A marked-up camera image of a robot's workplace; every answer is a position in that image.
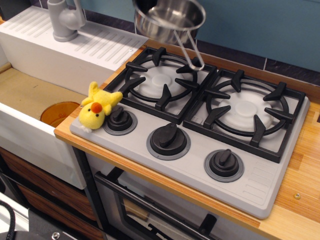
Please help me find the stainless steel pan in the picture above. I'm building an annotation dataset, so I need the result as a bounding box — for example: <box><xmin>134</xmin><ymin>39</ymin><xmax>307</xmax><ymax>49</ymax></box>
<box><xmin>132</xmin><ymin>0</ymin><xmax>207</xmax><ymax>71</ymax></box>

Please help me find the black middle stove knob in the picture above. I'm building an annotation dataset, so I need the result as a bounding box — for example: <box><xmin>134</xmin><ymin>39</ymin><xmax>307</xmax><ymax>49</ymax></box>
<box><xmin>146</xmin><ymin>123</ymin><xmax>191</xmax><ymax>161</ymax></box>

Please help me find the black stove knob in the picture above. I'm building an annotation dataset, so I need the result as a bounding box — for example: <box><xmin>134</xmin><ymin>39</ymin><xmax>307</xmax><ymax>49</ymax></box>
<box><xmin>146</xmin><ymin>123</ymin><xmax>191</xmax><ymax>161</ymax></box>
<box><xmin>204</xmin><ymin>149</ymin><xmax>245</xmax><ymax>183</ymax></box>
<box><xmin>102</xmin><ymin>106</ymin><xmax>138</xmax><ymax>136</ymax></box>

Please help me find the black left stove knob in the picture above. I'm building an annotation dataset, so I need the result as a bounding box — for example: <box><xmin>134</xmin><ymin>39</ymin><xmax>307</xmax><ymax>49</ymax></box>
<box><xmin>102</xmin><ymin>106</ymin><xmax>138</xmax><ymax>136</ymax></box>

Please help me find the grey toy stove top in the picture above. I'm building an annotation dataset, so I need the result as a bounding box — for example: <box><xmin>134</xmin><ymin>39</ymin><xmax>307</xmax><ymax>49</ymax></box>
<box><xmin>69</xmin><ymin>46</ymin><xmax>311</xmax><ymax>220</ymax></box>

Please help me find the black right stove knob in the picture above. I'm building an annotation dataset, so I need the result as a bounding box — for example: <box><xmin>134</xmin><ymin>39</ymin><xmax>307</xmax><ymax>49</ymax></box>
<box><xmin>204</xmin><ymin>149</ymin><xmax>245</xmax><ymax>183</ymax></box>

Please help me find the black left burner grate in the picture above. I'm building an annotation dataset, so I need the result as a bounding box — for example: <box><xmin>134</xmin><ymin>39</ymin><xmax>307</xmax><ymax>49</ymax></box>
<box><xmin>105</xmin><ymin>47</ymin><xmax>217</xmax><ymax>125</ymax></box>

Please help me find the black burner grate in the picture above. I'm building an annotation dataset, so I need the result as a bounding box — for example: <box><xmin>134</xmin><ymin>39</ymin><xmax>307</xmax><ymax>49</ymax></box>
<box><xmin>183</xmin><ymin>69</ymin><xmax>309</xmax><ymax>163</ymax></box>
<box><xmin>105</xmin><ymin>47</ymin><xmax>217</xmax><ymax>125</ymax></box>

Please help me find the yellow stuffed duck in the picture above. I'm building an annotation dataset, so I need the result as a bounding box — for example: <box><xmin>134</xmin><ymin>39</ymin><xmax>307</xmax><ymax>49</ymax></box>
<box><xmin>78</xmin><ymin>81</ymin><xmax>123</xmax><ymax>133</ymax></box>

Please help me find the toy oven door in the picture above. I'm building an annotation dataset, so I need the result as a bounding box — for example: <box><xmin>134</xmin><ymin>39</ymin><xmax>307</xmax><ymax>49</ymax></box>
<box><xmin>94</xmin><ymin>167</ymin><xmax>255</xmax><ymax>240</ymax></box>

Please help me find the black right burner grate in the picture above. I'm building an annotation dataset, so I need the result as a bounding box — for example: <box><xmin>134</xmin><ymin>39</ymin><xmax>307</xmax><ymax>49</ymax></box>
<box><xmin>183</xmin><ymin>69</ymin><xmax>309</xmax><ymax>163</ymax></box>

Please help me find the orange plastic plate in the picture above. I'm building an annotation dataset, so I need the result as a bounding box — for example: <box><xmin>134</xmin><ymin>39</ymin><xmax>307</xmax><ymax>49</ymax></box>
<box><xmin>40</xmin><ymin>101</ymin><xmax>80</xmax><ymax>128</ymax></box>

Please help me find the wooden drawer unit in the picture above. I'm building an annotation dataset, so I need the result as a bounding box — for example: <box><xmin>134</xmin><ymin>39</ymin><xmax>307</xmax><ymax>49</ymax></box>
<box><xmin>0</xmin><ymin>148</ymin><xmax>106</xmax><ymax>240</ymax></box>

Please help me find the white toy sink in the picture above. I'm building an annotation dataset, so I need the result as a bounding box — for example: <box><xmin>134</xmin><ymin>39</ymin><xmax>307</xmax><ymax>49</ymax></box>
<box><xmin>0</xmin><ymin>6</ymin><xmax>147</xmax><ymax>190</ymax></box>

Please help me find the grey toy faucet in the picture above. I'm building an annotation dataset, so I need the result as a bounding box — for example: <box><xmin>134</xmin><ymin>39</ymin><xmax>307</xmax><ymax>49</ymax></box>
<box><xmin>47</xmin><ymin>0</ymin><xmax>86</xmax><ymax>42</ymax></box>

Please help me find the black braided cable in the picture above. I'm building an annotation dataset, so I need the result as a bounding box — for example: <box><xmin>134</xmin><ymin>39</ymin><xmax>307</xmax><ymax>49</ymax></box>
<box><xmin>0</xmin><ymin>199</ymin><xmax>17</xmax><ymax>240</ymax></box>

